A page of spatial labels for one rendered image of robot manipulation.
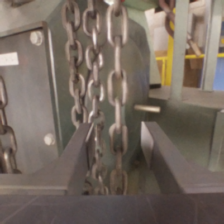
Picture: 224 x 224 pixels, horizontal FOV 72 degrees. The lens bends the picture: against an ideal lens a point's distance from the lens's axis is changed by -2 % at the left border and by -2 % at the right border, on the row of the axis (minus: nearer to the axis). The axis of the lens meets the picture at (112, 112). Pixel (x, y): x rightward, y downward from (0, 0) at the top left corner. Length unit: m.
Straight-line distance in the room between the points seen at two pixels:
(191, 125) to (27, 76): 0.53
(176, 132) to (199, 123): 0.09
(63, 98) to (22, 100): 0.08
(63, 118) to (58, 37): 0.11
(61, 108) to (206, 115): 0.47
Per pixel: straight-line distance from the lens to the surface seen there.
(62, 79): 0.23
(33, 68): 0.25
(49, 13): 0.25
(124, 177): 0.17
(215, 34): 0.95
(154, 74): 0.97
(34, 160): 0.32
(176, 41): 0.63
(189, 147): 0.65
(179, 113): 0.62
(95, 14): 0.19
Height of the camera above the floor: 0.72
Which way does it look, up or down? 15 degrees down
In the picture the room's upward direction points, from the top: 1 degrees counter-clockwise
